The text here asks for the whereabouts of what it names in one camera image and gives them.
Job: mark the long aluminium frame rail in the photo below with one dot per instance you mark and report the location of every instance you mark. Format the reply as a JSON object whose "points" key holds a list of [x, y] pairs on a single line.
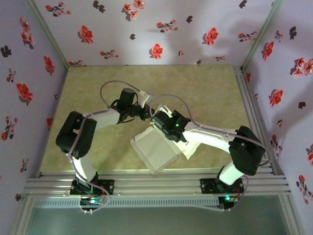
{"points": [[159, 182]]}

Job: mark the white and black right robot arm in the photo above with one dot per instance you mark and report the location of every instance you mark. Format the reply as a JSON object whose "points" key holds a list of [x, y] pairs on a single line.
{"points": [[247, 151]]}

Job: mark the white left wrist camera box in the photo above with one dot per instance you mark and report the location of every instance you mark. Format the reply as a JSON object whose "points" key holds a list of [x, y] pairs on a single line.
{"points": [[144, 96]]}

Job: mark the white paper box pink outside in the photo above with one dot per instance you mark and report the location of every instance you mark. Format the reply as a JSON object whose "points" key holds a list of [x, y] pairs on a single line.
{"points": [[156, 151]]}

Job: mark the short aluminium frame rail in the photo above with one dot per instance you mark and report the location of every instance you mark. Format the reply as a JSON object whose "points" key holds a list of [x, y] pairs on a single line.
{"points": [[242, 77]]}

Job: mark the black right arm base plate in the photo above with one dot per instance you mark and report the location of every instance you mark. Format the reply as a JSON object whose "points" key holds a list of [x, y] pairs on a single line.
{"points": [[206, 186]]}

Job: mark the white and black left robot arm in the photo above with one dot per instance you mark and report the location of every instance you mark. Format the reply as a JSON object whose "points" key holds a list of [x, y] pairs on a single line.
{"points": [[75, 134]]}

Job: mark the aluminium corner post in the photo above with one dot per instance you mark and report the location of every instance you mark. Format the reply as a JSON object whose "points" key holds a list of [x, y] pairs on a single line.
{"points": [[262, 34], [49, 34]]}

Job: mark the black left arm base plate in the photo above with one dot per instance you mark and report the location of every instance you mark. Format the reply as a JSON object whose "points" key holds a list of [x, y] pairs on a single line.
{"points": [[107, 187]]}

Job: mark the aluminium frame leg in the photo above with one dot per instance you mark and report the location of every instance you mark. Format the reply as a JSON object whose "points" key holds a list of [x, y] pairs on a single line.
{"points": [[291, 215], [20, 215]]}

